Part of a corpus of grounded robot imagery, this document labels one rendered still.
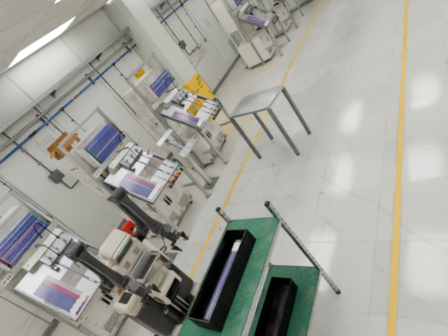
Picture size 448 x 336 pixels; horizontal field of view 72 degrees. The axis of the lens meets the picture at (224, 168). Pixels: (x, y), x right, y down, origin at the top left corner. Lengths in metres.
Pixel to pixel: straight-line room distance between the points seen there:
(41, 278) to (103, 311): 0.77
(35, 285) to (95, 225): 2.15
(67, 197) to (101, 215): 0.63
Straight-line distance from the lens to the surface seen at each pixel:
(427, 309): 2.53
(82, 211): 5.67
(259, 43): 7.78
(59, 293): 3.70
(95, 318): 4.04
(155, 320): 2.98
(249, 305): 1.78
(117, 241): 2.36
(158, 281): 2.62
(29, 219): 3.84
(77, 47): 6.50
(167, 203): 4.48
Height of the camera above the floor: 2.26
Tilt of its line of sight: 27 degrees down
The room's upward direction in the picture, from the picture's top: 40 degrees counter-clockwise
